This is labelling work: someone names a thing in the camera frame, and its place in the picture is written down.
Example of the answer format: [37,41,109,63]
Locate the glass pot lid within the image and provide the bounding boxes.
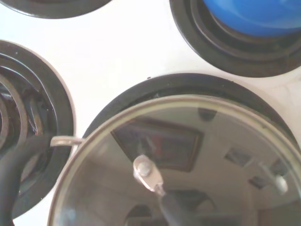
[45,96,301,226]

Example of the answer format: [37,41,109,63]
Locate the black cooking pot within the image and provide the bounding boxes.
[0,135,86,223]

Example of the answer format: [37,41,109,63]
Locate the large burner with black pan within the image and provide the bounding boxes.
[81,73,301,153]

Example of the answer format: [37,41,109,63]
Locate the white electric stove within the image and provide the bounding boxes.
[0,0,301,226]

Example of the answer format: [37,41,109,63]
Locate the burner with black drip pan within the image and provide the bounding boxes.
[168,0,301,78]

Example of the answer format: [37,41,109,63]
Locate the medium coil burner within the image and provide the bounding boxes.
[0,39,76,219]

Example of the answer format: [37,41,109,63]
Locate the small coil burner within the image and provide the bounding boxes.
[0,0,114,20]

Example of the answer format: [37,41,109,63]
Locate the blue tea kettle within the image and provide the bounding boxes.
[201,0,301,38]

